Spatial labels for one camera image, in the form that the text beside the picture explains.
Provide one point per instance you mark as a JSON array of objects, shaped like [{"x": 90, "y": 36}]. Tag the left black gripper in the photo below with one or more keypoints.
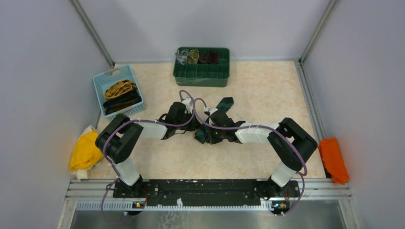
[{"x": 193, "y": 127}]

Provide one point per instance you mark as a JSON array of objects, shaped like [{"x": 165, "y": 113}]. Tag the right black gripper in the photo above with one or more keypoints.
[{"x": 211, "y": 140}]

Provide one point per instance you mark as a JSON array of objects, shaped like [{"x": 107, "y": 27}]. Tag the green plaid tie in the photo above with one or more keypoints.
[{"x": 225, "y": 103}]

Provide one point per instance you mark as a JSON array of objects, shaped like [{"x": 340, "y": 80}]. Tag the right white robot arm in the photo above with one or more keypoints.
[{"x": 293, "y": 145}]

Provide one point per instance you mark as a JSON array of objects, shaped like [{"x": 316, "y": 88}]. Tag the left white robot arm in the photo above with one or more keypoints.
[{"x": 118, "y": 139}]

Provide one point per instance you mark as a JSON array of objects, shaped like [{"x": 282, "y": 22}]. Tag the green compartment organizer box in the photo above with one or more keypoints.
[{"x": 204, "y": 75}]

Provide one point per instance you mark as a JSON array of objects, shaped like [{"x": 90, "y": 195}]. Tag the silver rolled tie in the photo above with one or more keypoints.
[{"x": 182, "y": 56}]

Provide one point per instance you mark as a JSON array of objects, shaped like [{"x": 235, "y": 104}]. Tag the olive rolled tie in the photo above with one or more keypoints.
[{"x": 193, "y": 56}]

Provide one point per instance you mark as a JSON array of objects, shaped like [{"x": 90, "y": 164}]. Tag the brown rolled tie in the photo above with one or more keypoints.
[{"x": 203, "y": 58}]

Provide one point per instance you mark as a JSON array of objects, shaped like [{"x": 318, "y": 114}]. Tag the light blue plastic basket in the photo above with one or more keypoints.
[{"x": 104, "y": 80}]

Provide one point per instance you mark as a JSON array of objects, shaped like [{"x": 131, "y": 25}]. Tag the yellow patterned tie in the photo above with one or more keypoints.
[{"x": 119, "y": 88}]

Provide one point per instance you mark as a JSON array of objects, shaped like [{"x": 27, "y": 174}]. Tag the dark navy tie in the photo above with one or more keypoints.
[{"x": 121, "y": 102}]

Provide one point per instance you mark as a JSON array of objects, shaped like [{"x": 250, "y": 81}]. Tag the red black rolled tie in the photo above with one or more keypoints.
[{"x": 213, "y": 57}]

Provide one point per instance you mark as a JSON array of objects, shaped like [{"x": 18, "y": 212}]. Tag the yellow cloth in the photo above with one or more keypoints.
[{"x": 85, "y": 154}]

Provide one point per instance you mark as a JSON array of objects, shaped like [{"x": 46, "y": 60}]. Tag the orange cloth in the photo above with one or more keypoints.
[{"x": 332, "y": 160}]

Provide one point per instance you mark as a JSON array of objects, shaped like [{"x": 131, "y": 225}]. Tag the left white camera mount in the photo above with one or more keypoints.
[{"x": 188, "y": 105}]

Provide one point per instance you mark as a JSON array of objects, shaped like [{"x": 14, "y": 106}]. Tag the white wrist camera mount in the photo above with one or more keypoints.
[{"x": 210, "y": 111}]

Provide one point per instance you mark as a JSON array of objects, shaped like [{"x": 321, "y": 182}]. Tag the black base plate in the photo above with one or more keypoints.
[{"x": 205, "y": 192}]

